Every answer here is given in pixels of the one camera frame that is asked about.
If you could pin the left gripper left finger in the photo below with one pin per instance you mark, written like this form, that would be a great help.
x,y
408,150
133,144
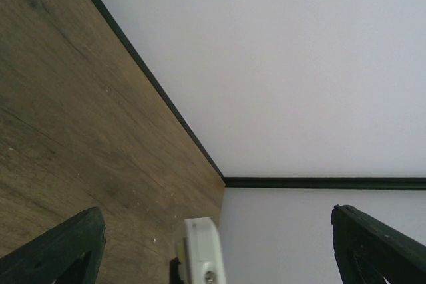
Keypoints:
x,y
71,252

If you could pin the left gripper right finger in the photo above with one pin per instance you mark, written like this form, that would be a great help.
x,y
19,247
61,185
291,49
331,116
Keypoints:
x,y
368,251

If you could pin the white remote control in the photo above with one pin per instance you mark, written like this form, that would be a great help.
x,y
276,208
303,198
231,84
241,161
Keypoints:
x,y
198,253

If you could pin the black aluminium frame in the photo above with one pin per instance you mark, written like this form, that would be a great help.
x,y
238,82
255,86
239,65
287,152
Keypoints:
x,y
319,183

